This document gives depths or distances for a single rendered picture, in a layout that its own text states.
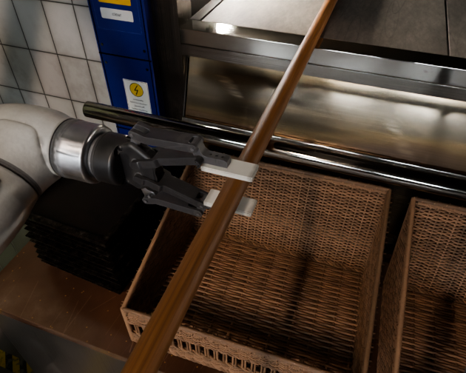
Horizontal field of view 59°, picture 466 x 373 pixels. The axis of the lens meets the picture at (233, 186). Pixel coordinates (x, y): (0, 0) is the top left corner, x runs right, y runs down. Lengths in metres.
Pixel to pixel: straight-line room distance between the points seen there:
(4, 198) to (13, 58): 0.90
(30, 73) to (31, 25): 0.17
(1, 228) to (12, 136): 0.13
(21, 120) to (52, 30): 0.67
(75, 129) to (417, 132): 0.76
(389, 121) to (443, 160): 0.15
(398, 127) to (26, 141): 0.79
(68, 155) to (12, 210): 0.10
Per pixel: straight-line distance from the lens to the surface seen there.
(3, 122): 0.68
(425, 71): 0.98
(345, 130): 1.05
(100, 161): 0.59
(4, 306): 1.31
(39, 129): 0.65
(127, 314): 1.03
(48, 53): 1.36
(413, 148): 1.06
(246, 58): 1.03
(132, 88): 1.19
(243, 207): 0.56
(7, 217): 0.62
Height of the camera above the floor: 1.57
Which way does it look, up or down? 43 degrees down
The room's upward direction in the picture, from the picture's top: straight up
